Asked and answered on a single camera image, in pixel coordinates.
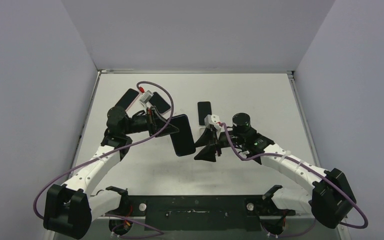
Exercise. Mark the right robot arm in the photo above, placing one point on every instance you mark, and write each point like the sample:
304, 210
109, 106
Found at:
325, 194

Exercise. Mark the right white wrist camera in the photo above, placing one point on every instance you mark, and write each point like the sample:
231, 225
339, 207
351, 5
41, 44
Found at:
212, 121

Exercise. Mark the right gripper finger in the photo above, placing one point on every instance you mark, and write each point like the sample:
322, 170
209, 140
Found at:
204, 142
208, 154

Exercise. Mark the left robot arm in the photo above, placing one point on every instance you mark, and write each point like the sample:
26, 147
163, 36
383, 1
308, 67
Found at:
70, 208

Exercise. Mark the phone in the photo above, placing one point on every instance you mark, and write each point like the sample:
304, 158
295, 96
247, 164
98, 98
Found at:
161, 105
129, 97
182, 141

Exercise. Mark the aluminium table frame rail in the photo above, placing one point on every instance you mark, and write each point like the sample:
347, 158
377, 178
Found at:
289, 73

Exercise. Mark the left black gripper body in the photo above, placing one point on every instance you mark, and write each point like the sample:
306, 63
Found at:
150, 122

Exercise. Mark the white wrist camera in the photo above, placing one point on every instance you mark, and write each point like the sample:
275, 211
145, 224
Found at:
212, 121
145, 97

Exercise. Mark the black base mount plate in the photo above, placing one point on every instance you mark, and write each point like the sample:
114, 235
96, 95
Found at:
202, 213

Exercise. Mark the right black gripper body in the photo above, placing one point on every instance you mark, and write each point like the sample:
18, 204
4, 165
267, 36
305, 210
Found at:
216, 143

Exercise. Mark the black smartphone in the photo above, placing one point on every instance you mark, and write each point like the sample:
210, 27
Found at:
204, 109

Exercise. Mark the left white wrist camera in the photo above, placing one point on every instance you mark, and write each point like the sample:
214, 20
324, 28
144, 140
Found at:
145, 97

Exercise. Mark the beige phone case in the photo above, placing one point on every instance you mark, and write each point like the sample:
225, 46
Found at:
201, 132

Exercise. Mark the phone in pink case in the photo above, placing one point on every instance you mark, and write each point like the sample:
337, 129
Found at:
129, 97

